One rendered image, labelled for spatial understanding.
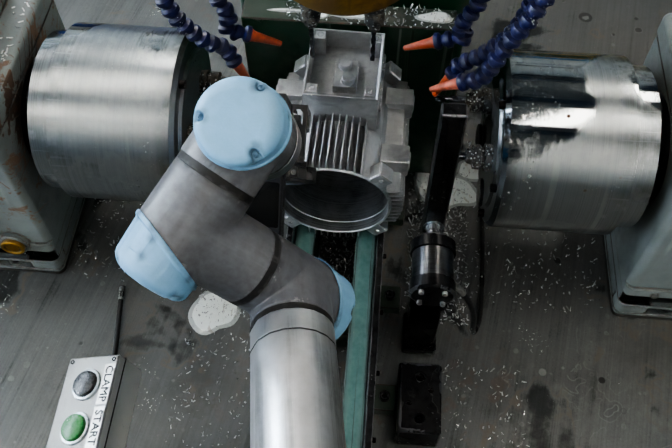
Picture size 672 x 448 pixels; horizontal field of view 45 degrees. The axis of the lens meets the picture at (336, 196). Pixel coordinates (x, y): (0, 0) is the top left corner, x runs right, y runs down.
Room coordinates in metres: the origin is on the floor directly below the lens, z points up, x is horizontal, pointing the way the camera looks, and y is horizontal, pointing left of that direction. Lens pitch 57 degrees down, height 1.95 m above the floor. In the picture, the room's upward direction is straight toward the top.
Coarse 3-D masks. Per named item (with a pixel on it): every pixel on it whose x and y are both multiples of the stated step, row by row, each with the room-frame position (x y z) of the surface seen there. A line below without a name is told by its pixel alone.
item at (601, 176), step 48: (480, 96) 0.74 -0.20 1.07; (528, 96) 0.67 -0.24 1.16; (576, 96) 0.67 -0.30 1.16; (624, 96) 0.67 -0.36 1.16; (480, 144) 0.66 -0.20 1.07; (528, 144) 0.61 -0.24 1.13; (576, 144) 0.61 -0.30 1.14; (624, 144) 0.61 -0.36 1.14; (480, 192) 0.64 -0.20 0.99; (528, 192) 0.58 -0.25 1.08; (576, 192) 0.57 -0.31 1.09; (624, 192) 0.57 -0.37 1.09
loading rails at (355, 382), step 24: (288, 240) 0.60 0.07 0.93; (312, 240) 0.60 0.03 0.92; (360, 240) 0.60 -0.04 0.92; (360, 264) 0.56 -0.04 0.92; (360, 288) 0.52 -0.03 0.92; (384, 288) 0.57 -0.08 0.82; (360, 312) 0.49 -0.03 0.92; (384, 312) 0.54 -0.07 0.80; (360, 336) 0.45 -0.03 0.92; (360, 360) 0.41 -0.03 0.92; (360, 384) 0.38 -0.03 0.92; (384, 384) 0.42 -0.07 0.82; (360, 408) 0.35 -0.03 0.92; (384, 408) 0.38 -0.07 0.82; (360, 432) 0.32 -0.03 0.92
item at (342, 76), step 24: (336, 48) 0.80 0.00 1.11; (360, 48) 0.80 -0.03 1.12; (312, 72) 0.75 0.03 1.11; (336, 72) 0.74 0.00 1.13; (360, 72) 0.75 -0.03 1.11; (384, 72) 0.77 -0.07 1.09; (312, 96) 0.69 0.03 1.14; (336, 96) 0.68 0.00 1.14; (360, 96) 0.68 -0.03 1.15; (336, 120) 0.68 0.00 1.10
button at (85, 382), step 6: (84, 372) 0.34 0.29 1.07; (90, 372) 0.34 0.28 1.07; (78, 378) 0.33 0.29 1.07; (84, 378) 0.33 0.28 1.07; (90, 378) 0.33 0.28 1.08; (96, 378) 0.33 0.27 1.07; (78, 384) 0.33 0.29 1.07; (84, 384) 0.32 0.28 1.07; (90, 384) 0.32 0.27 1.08; (78, 390) 0.32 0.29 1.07; (84, 390) 0.32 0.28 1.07; (90, 390) 0.32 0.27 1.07; (84, 396) 0.31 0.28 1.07
